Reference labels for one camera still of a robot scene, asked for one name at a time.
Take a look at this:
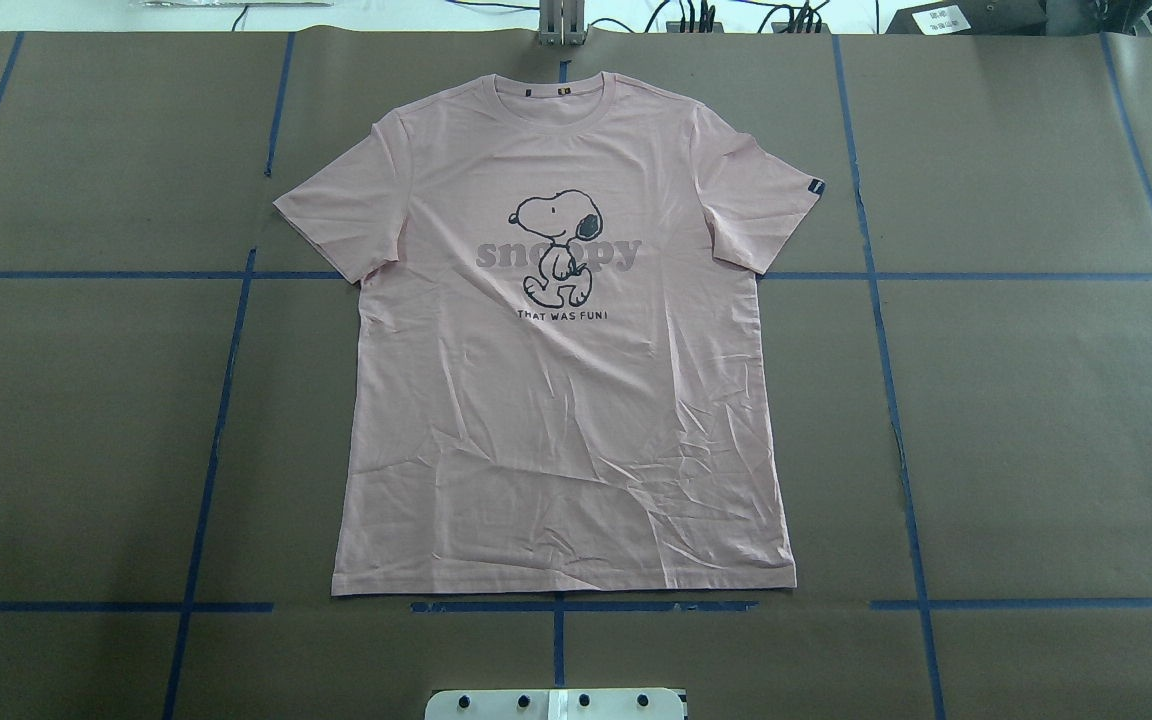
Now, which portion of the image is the pink Snoopy t-shirt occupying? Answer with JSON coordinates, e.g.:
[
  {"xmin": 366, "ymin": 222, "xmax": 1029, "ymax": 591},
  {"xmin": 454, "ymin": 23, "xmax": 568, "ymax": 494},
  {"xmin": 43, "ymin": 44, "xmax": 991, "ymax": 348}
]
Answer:
[{"xmin": 274, "ymin": 71, "xmax": 826, "ymax": 597}]

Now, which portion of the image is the black electronics box with label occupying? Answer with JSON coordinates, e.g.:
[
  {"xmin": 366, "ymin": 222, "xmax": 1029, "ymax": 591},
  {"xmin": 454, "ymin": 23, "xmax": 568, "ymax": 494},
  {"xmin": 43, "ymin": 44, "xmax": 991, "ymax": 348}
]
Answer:
[{"xmin": 886, "ymin": 0, "xmax": 1152, "ymax": 37}]

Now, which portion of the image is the aluminium frame post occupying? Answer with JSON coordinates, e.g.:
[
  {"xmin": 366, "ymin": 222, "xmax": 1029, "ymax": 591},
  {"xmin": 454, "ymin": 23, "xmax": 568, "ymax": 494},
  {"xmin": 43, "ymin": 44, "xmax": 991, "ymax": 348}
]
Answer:
[{"xmin": 538, "ymin": 0, "xmax": 588, "ymax": 47}]

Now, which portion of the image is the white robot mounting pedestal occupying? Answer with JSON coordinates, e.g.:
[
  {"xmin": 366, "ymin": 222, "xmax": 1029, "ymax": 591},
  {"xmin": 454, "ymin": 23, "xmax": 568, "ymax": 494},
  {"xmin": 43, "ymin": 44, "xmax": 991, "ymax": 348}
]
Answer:
[{"xmin": 424, "ymin": 687, "xmax": 689, "ymax": 719}]

